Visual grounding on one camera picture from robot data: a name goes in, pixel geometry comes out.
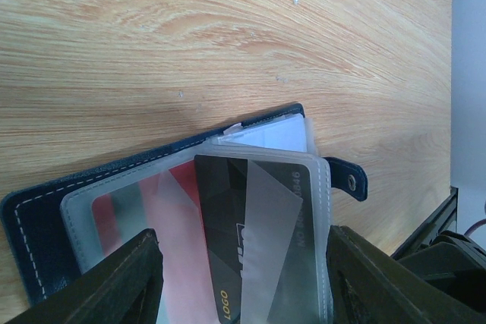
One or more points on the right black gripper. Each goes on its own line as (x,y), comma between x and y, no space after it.
(453,264)

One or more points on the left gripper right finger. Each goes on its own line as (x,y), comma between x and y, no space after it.
(370,287)

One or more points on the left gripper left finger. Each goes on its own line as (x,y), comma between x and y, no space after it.
(125,287)

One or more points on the blue leather card holder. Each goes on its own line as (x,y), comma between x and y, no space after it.
(51,228)

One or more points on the red card in sleeve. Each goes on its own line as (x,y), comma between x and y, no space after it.
(167,202)

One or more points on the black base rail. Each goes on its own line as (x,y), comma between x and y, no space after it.
(443,218)

